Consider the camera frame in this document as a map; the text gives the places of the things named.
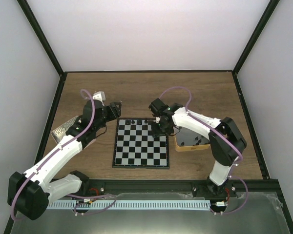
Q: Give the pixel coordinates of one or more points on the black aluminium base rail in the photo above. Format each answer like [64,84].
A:
[113,186]

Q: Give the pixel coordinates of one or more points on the black cage frame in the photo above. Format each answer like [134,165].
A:
[255,184]

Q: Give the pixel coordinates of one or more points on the pink tin of white pieces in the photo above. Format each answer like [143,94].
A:
[77,131]

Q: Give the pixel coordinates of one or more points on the light blue slotted cable duct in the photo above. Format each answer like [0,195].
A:
[197,205]

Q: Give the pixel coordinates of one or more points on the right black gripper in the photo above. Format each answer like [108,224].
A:
[156,132]

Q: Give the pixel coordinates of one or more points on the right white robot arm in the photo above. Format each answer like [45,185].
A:
[225,139]

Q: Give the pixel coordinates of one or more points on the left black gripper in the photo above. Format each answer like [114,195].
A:
[114,113]

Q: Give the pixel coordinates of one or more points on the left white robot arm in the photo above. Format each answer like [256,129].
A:
[32,191]

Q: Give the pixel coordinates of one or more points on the black and white chessboard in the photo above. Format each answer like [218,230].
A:
[135,146]

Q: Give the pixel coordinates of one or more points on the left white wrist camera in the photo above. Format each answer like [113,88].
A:
[100,95]

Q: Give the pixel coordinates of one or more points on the yellow tin of black pieces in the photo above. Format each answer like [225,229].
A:
[188,140]

